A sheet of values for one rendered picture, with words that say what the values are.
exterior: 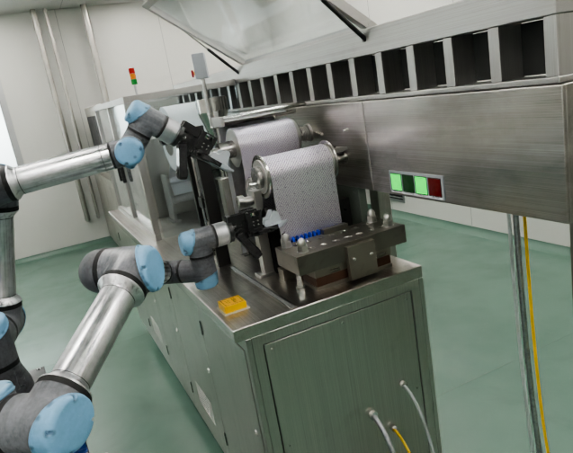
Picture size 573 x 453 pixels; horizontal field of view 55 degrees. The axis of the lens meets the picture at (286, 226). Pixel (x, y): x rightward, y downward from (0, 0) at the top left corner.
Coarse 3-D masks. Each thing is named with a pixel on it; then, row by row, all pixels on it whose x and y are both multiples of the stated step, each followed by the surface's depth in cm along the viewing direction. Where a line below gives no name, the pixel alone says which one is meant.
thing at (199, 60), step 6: (192, 54) 220; (198, 54) 221; (204, 54) 226; (192, 60) 221; (198, 60) 221; (204, 60) 221; (198, 66) 222; (204, 66) 222; (192, 72) 224; (198, 72) 222; (204, 72) 222; (198, 78) 223
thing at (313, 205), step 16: (288, 192) 183; (304, 192) 185; (320, 192) 188; (336, 192) 191; (288, 208) 184; (304, 208) 186; (320, 208) 189; (336, 208) 192; (288, 224) 185; (304, 224) 187; (320, 224) 190
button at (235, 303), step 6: (222, 300) 171; (228, 300) 170; (234, 300) 169; (240, 300) 168; (222, 306) 167; (228, 306) 166; (234, 306) 166; (240, 306) 167; (246, 306) 168; (228, 312) 166
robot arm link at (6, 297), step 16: (0, 208) 155; (16, 208) 160; (0, 224) 158; (0, 240) 158; (0, 256) 159; (0, 272) 160; (0, 288) 161; (0, 304) 161; (16, 304) 164; (16, 320) 164
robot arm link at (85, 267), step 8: (88, 256) 137; (80, 264) 138; (88, 264) 135; (168, 264) 173; (176, 264) 175; (80, 272) 137; (88, 272) 135; (168, 272) 171; (176, 272) 174; (80, 280) 139; (88, 280) 135; (168, 280) 173; (176, 280) 175; (88, 288) 137; (96, 288) 136
